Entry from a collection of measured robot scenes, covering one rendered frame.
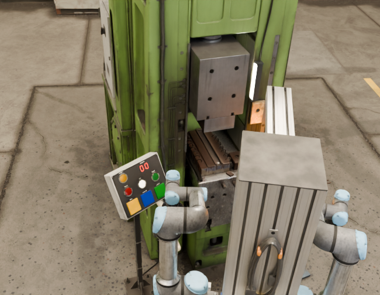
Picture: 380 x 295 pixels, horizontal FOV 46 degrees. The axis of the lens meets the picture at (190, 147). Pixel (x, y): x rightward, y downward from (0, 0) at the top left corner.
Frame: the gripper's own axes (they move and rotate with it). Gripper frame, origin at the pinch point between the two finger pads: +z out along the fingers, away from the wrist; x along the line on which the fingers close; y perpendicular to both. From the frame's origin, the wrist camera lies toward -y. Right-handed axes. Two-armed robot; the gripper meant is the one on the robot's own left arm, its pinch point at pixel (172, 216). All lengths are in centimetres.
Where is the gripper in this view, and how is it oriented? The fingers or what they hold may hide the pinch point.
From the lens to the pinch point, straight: 267.5
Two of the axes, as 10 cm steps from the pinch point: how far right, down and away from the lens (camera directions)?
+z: -0.3, 8.0, 6.0
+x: 9.9, 1.1, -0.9
